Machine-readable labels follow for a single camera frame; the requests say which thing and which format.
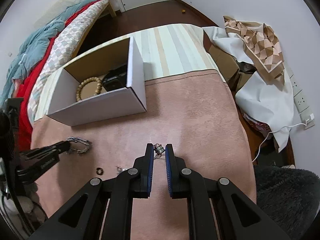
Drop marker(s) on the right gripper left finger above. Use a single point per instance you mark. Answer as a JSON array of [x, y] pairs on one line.
[[102, 209]]

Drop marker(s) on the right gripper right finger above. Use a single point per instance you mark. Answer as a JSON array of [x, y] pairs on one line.
[[217, 209]]

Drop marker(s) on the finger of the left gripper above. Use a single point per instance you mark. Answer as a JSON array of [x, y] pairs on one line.
[[38, 153]]

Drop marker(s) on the small charm jewelry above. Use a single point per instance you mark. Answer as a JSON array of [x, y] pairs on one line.
[[158, 150]]

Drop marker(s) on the small silver earrings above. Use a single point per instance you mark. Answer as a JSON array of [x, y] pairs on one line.
[[121, 169]]

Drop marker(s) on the dark fluffy chair cushion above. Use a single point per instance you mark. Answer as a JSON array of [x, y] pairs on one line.
[[290, 197]]

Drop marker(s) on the red bed sheet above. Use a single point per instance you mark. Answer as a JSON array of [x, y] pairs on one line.
[[25, 89]]

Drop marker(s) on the white cardboard box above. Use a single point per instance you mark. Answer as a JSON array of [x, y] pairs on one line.
[[79, 97]]

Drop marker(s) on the black wristband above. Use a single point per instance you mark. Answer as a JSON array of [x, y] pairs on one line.
[[115, 78]]

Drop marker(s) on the blue quilt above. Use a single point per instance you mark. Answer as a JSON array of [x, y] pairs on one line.
[[33, 49]]

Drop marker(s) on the checkered mattress cover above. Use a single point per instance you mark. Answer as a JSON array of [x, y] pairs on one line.
[[64, 46]]

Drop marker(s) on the white power strip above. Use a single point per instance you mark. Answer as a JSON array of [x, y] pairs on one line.
[[303, 107]]

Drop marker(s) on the white paper sheet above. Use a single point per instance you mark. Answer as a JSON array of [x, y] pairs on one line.
[[269, 102]]

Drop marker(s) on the pink striped table cloth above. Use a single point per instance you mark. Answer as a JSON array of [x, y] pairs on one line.
[[188, 105]]

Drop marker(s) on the brown cardboard box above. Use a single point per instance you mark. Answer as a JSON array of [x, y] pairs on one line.
[[225, 62]]

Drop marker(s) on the pale pillow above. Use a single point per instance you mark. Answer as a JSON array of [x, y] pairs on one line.
[[67, 0]]

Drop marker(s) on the brown patterned scarf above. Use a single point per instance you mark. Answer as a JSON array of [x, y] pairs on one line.
[[262, 46]]

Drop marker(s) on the wooden bed frame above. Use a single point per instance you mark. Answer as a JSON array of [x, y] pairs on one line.
[[107, 9]]

